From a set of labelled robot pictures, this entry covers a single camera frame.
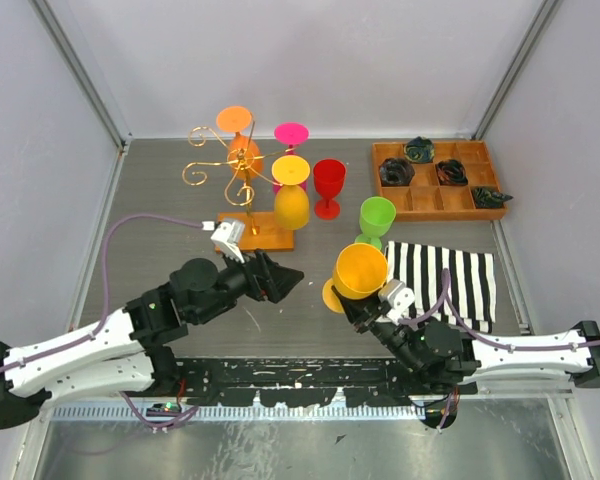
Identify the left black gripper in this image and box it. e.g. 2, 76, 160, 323
193, 242, 305, 325

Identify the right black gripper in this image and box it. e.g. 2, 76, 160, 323
330, 280, 422, 372

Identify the yellow wine glass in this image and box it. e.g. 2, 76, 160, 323
322, 243, 389, 313
272, 154, 311, 231

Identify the gold wire wine glass rack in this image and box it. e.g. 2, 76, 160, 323
181, 114, 294, 252

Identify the orange plastic wine glass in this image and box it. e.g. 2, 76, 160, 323
216, 105, 263, 180

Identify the magenta plastic wine glass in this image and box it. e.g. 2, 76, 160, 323
271, 122, 311, 194

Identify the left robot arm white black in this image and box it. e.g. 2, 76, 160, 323
0, 250, 304, 430

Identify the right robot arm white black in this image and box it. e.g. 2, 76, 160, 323
325, 280, 600, 394

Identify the green plastic wine glass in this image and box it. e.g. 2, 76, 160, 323
354, 196, 397, 250

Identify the red plastic wine glass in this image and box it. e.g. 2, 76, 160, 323
313, 158, 346, 220

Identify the black white striped cloth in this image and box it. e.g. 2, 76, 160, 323
384, 241, 497, 333

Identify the wooden compartment tray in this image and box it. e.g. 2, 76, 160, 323
371, 140, 508, 222

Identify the dark rolled tie left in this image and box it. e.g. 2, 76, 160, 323
379, 157, 415, 187

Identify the dark rolled tie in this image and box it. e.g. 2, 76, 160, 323
471, 186, 514, 209
436, 159, 468, 187
404, 136, 435, 164
379, 157, 415, 187

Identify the dark rolled tie middle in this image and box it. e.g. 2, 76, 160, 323
436, 159, 468, 187

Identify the dark rolled tie right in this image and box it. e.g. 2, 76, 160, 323
471, 186, 514, 209

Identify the dark rolled tie top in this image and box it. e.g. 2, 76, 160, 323
404, 136, 435, 164

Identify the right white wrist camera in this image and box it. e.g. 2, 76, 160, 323
377, 279, 415, 325

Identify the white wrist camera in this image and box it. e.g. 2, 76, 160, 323
377, 279, 415, 325
202, 218, 245, 264

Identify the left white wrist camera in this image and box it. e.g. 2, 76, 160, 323
202, 218, 245, 264

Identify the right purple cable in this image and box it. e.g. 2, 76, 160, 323
399, 268, 600, 351

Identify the purple cable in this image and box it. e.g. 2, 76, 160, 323
399, 268, 600, 351
0, 213, 206, 441

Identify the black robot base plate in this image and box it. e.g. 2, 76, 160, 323
122, 357, 479, 409

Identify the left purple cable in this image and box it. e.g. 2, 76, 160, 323
0, 213, 206, 441

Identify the grey slotted cable duct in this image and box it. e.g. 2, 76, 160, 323
51, 401, 425, 422

